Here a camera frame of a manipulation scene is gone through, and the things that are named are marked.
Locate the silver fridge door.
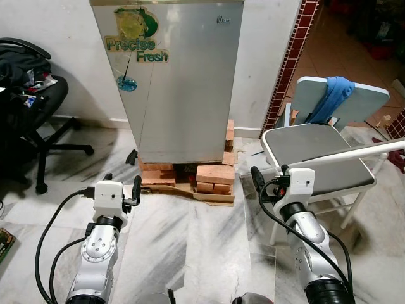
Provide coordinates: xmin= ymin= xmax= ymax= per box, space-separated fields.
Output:
xmin=89 ymin=0 xmax=246 ymax=164

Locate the red brick stack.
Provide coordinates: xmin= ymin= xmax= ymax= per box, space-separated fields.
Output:
xmin=225 ymin=119 xmax=236 ymax=167
xmin=139 ymin=161 xmax=177 ymax=188
xmin=196 ymin=163 xmax=236 ymax=194

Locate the brown cardboard sheet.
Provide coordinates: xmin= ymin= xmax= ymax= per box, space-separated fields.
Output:
xmin=140 ymin=180 xmax=235 ymax=207

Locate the white pole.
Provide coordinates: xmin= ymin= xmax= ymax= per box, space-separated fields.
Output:
xmin=288 ymin=140 xmax=405 ymax=172

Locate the blue cloth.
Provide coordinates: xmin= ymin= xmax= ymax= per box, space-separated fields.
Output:
xmin=308 ymin=76 xmax=356 ymax=125

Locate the black office chair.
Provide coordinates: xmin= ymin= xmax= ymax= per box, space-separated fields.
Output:
xmin=0 ymin=38 xmax=94 ymax=194

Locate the grey white-rimmed folded table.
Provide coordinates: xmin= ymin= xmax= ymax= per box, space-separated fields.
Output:
xmin=288 ymin=76 xmax=390 ymax=134

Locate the grey right robot leg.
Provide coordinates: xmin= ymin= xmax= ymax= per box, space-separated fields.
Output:
xmin=231 ymin=293 xmax=274 ymax=304

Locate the green fresh sticker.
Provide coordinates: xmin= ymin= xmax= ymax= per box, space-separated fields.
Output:
xmin=104 ymin=6 xmax=170 ymax=92

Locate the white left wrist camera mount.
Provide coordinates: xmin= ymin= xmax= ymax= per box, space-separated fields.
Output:
xmin=94 ymin=180 xmax=130 ymax=219

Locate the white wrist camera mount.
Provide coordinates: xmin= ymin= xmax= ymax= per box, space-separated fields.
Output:
xmin=94 ymin=180 xmax=130 ymax=219
xmin=282 ymin=168 xmax=316 ymax=203

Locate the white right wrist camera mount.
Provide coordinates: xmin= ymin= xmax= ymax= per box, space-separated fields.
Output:
xmin=282 ymin=168 xmax=316 ymax=203

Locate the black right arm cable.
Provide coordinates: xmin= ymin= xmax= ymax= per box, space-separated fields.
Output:
xmin=258 ymin=179 xmax=355 ymax=301

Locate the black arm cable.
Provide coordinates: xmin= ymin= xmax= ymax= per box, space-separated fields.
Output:
xmin=35 ymin=187 xmax=96 ymax=304
xmin=49 ymin=237 xmax=89 ymax=304
xmin=258 ymin=179 xmax=355 ymax=301

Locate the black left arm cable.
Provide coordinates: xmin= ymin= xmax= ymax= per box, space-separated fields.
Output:
xmin=35 ymin=187 xmax=96 ymax=304
xmin=49 ymin=237 xmax=89 ymax=304

